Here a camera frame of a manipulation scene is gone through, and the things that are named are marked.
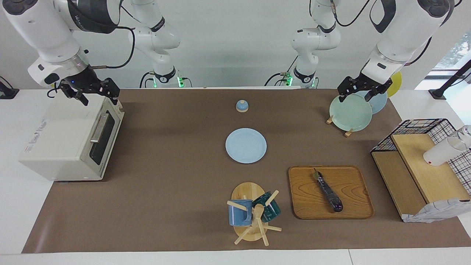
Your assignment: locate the black left base cable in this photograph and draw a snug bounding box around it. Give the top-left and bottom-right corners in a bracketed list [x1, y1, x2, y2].
[264, 55, 299, 87]

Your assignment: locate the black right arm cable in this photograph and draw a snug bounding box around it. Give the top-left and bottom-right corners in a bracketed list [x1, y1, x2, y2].
[90, 25, 136, 70]

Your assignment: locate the white cup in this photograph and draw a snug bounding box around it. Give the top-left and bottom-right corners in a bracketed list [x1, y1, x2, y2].
[423, 137, 467, 166]

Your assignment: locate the black angled stand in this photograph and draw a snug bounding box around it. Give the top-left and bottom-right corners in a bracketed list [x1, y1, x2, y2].
[428, 59, 471, 100]

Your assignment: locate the black right base cable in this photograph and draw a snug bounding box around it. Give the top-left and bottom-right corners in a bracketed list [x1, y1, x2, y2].
[139, 71, 156, 88]

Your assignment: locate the white toaster oven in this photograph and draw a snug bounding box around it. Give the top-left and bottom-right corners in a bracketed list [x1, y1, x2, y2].
[18, 94, 125, 181]

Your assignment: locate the blue mug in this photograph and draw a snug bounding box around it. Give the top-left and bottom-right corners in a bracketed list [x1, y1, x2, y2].
[228, 199, 253, 227]

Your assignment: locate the yellow plate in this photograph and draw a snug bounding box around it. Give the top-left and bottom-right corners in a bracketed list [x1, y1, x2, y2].
[386, 71, 403, 98]

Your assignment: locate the wooden step shelf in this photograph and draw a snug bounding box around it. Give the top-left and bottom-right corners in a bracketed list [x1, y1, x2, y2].
[372, 133, 471, 220]

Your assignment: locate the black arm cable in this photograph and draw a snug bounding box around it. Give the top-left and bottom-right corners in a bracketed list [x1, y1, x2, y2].
[309, 0, 464, 67]
[90, 25, 136, 70]

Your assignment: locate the dark purple eggplant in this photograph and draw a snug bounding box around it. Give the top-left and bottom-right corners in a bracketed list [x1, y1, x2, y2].
[313, 169, 344, 213]

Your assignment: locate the brown table mat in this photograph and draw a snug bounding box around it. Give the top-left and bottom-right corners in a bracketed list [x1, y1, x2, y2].
[21, 88, 471, 254]

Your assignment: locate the black wire basket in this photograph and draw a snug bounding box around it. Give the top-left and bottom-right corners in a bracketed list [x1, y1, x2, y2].
[371, 118, 471, 195]

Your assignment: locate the dark green mug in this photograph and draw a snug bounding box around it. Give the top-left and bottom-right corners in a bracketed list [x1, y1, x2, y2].
[252, 191, 281, 223]

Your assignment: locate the clear glass cup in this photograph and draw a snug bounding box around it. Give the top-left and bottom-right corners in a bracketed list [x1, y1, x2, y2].
[456, 125, 471, 148]

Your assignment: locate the wooden plate rack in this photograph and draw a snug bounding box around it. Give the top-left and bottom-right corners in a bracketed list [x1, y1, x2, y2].
[326, 115, 354, 137]

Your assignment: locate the wire mesh wooden shelf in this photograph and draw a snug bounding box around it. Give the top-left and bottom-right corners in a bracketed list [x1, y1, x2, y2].
[402, 198, 471, 223]

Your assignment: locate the wooden serving tray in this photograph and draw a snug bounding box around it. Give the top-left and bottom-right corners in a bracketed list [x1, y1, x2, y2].
[288, 165, 375, 220]

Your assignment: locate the wooden mug tree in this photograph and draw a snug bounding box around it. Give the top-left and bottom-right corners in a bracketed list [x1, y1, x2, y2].
[227, 182, 282, 246]

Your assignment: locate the glass oven door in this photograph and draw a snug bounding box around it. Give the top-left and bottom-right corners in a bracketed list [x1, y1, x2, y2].
[85, 98, 125, 180]

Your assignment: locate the black base cable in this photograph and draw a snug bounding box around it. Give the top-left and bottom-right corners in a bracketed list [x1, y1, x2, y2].
[139, 71, 156, 88]
[264, 55, 299, 87]

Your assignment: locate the pale green plate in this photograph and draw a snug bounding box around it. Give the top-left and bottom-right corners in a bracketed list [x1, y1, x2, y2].
[329, 94, 373, 132]

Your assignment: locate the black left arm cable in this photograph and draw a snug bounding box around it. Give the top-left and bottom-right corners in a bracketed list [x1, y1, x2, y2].
[309, 0, 464, 67]

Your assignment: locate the light blue racked plate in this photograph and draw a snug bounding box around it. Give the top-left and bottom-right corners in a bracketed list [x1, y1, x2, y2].
[355, 90, 388, 114]

